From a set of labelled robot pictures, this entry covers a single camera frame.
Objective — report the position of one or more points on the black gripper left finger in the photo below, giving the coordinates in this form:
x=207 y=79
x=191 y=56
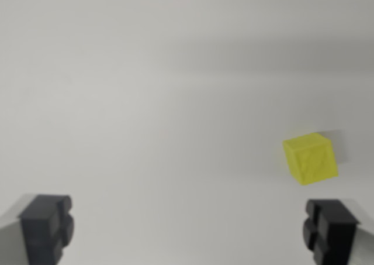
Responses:
x=38 y=230

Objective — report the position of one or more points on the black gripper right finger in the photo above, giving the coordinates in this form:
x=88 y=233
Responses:
x=336 y=233

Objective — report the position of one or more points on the yellow cube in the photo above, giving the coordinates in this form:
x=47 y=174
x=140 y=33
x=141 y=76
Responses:
x=312 y=159

